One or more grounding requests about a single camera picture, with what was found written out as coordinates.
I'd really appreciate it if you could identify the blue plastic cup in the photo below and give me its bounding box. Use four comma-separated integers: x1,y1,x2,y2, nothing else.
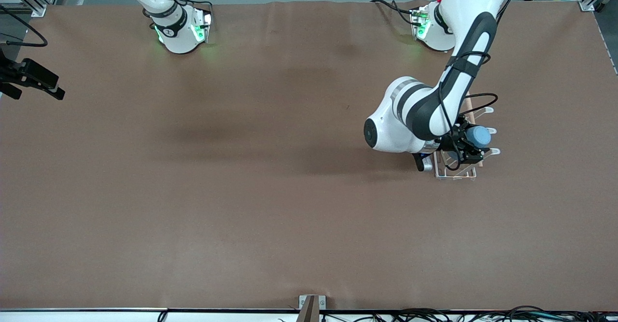
470,126,492,149

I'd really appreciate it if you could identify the left arm base connector plate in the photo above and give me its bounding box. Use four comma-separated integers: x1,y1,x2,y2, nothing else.
410,6,432,41

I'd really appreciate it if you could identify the right arm base connector plate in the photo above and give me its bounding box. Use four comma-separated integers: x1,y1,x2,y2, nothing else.
192,9,214,44

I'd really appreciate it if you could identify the brown table cloth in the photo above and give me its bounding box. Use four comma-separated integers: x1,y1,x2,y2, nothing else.
0,0,618,312

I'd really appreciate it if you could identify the white wire cup rack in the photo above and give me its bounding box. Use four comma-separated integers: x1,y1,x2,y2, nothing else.
431,92,501,181

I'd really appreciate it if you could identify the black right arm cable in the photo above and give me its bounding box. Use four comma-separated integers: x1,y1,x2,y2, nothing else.
0,5,49,48

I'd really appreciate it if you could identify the black left base cable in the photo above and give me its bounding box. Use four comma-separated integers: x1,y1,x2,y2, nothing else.
370,0,417,26

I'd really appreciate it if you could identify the black base cable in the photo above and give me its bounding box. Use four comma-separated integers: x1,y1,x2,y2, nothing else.
171,0,214,16
370,0,417,26

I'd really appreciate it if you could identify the black cable bundle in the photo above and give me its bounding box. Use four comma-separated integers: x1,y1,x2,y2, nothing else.
320,306,618,322

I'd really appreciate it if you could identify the black right base cable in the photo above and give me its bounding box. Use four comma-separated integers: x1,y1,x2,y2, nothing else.
171,0,214,16

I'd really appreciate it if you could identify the metal bracket with brown post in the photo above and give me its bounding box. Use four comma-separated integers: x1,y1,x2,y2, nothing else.
296,294,327,322

